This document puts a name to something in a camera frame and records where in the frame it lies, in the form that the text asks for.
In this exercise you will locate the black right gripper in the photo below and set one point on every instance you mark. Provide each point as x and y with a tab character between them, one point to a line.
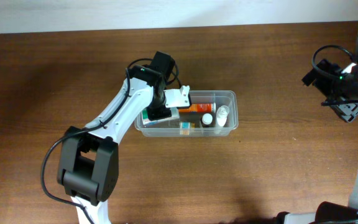
347	110

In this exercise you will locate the clear plastic container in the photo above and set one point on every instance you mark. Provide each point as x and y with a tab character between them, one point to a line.
171	128

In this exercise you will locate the dark bottle white cap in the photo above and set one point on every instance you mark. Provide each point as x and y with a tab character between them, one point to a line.
206	120

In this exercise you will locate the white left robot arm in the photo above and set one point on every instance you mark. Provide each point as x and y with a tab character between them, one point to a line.
89	160

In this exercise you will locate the white green medicine box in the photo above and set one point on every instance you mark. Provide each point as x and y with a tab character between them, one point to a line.
172	115

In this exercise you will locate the orange effervescent tablet tube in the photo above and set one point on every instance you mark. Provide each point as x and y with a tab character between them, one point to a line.
200	108

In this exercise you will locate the white spray bottle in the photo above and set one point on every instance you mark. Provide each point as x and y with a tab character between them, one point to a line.
220	118

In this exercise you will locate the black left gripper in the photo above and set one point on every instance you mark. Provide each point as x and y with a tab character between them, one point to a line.
158	112

